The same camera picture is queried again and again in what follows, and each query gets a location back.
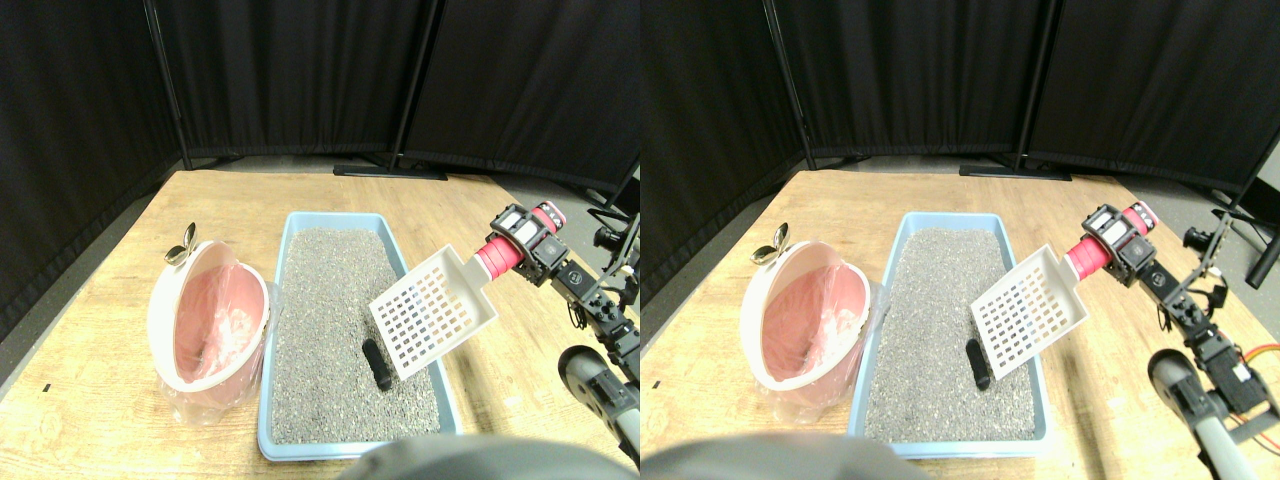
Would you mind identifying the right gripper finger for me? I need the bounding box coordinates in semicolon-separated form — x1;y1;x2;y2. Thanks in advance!
1083;204;1141;243
1108;235;1159;286
490;204;549;243
520;232;568;284

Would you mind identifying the white scoop with red handle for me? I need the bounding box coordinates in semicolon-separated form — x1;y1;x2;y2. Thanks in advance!
368;204;568;382
970;200;1157;382

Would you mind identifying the black lump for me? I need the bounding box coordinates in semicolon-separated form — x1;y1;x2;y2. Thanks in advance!
965;339;994;391
361;339;393;391

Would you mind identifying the black curtain stand foot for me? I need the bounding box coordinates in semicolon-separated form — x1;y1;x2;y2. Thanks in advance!
1213;128;1280;292
585;155;640;217
959;163;1073;182
333;163;449;182

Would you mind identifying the black curtain stand pole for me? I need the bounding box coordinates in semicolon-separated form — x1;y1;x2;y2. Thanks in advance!
392;0;446;166
143;0;194;172
1015;0;1068;166
762;0;813;172

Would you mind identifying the white bin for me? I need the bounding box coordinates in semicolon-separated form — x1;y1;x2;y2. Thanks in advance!
740;223;883;423
147;223;273;427

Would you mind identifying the blue litter tray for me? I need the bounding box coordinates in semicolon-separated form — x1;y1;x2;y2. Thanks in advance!
848;211;1049;459
257;211;464;462

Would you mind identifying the black bracket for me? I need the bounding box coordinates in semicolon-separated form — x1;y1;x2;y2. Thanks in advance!
592;215;640;301
1183;213;1238;313

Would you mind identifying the orange wire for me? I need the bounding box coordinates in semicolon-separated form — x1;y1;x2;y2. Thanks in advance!
1233;342;1280;443

